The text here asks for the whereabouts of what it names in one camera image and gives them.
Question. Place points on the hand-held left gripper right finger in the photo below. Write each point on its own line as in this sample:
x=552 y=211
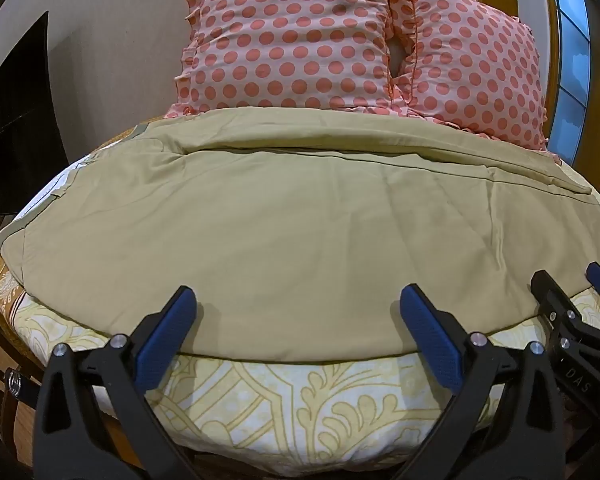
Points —
x=430 y=335

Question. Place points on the window with yellow frame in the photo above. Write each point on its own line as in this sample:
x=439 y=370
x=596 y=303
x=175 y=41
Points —
x=575 y=60

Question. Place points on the cream yellow patterned bed sheet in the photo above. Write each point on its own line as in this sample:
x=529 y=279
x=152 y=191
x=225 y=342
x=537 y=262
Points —
x=280 y=410

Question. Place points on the pink polka dot pillow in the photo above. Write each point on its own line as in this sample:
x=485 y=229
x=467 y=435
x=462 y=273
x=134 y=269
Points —
x=285 y=35
x=475 y=70

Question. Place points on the orange patterned mattress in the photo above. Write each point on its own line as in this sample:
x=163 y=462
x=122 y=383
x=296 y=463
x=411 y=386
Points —
x=2 y=285

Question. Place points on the tan blanket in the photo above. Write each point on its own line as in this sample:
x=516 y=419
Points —
x=280 y=235

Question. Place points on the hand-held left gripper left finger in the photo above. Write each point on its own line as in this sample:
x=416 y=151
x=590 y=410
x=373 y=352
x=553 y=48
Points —
x=166 y=337

